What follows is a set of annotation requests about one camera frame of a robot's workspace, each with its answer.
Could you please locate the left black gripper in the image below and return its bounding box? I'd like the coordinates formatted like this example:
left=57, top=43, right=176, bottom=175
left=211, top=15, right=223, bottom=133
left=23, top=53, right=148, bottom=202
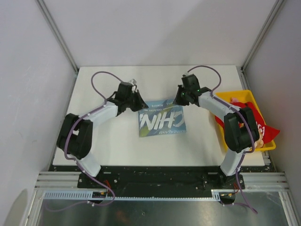
left=124, top=89, right=148, bottom=112

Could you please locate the light blue t shirt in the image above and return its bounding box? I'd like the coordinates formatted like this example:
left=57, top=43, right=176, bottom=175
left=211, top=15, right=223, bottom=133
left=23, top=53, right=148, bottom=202
left=138, top=99, right=186, bottom=137

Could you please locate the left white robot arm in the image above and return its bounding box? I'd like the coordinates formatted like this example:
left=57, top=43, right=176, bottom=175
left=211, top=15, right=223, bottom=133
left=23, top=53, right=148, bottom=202
left=56, top=90, right=149, bottom=188

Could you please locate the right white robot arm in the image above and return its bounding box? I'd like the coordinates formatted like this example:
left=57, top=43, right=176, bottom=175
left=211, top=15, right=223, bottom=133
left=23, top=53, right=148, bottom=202
left=174, top=74, right=260, bottom=189

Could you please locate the yellow plastic bin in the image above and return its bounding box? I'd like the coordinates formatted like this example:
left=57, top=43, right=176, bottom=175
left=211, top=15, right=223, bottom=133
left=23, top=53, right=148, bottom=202
left=216, top=90, right=276, bottom=152

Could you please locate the red printed t shirt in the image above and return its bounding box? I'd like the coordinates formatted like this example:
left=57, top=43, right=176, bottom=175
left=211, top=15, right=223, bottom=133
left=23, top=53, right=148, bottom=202
left=230, top=98, right=280, bottom=149

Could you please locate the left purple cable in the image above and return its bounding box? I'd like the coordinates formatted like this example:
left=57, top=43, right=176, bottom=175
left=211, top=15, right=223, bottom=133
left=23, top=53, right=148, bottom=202
left=44, top=71, right=116, bottom=212

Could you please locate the purple cable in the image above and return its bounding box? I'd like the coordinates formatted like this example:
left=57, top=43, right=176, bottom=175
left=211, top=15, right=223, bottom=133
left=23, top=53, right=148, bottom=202
left=187, top=65, right=259, bottom=214
left=44, top=71, right=116, bottom=212

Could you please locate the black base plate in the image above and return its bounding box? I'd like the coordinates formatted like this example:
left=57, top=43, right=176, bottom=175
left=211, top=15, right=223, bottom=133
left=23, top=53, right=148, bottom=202
left=49, top=165, right=245, bottom=197

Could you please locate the grey slotted cable duct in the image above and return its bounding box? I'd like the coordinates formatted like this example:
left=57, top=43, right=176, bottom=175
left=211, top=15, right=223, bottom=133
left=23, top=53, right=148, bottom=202
left=43, top=189, right=235, bottom=201

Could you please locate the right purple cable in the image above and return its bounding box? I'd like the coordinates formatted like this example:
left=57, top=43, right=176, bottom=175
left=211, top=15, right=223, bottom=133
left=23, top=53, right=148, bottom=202
left=187, top=65, right=259, bottom=214

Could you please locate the aluminium frame rail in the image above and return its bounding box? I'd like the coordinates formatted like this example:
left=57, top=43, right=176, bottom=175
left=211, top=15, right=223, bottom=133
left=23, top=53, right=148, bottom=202
left=35, top=171, right=289, bottom=191

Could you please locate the left aluminium corner post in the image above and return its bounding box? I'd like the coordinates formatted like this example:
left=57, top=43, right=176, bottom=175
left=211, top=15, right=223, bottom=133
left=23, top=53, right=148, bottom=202
left=35, top=0, right=79, bottom=72

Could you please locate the aluminium corner post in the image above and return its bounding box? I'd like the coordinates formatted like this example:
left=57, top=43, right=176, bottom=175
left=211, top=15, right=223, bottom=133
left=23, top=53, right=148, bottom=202
left=240, top=0, right=288, bottom=72
left=35, top=0, right=79, bottom=72

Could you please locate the right aluminium corner post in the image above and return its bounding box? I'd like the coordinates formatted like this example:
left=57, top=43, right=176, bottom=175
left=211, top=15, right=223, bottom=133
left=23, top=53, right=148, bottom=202
left=240, top=0, right=288, bottom=72

